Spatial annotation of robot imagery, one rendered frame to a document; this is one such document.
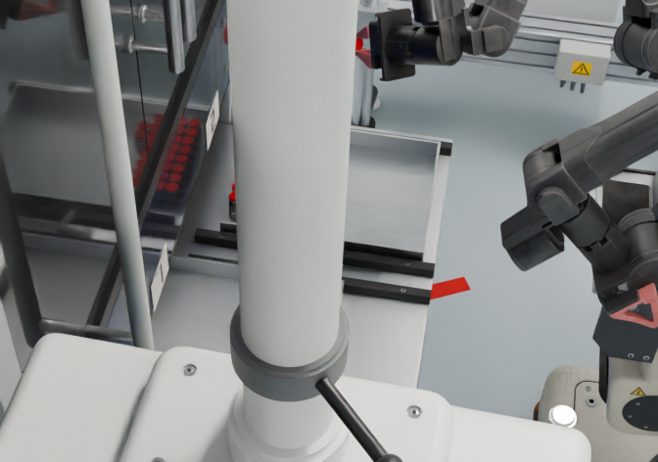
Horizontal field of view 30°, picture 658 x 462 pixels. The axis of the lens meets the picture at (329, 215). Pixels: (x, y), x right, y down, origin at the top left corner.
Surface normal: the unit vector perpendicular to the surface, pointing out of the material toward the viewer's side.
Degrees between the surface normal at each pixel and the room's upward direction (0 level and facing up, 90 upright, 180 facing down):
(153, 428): 0
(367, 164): 0
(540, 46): 90
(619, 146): 77
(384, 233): 0
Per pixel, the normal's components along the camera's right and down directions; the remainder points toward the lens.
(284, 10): -0.12, 0.74
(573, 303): 0.03, -0.66
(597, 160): 0.10, 0.48
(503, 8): 0.24, 0.23
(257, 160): -0.56, 0.61
